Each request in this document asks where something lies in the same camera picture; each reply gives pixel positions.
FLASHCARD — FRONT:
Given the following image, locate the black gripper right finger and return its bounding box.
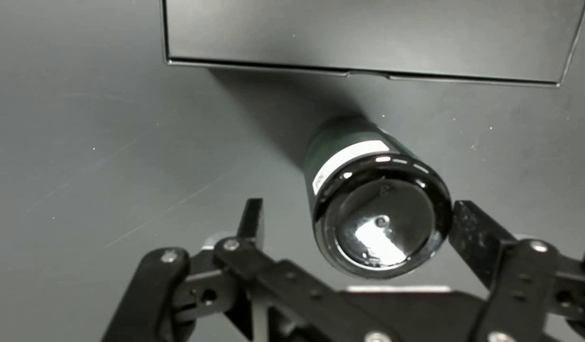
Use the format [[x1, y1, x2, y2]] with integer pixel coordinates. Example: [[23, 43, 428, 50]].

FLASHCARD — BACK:
[[453, 199, 585, 342]]

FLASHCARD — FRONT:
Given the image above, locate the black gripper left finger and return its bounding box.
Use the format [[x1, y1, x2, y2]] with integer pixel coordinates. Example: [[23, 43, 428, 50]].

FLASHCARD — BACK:
[[101, 197, 403, 342]]

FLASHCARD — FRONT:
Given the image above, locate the dark green bottle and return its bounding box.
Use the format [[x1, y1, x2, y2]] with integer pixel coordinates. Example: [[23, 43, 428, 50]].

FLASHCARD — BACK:
[[301, 113, 456, 282]]

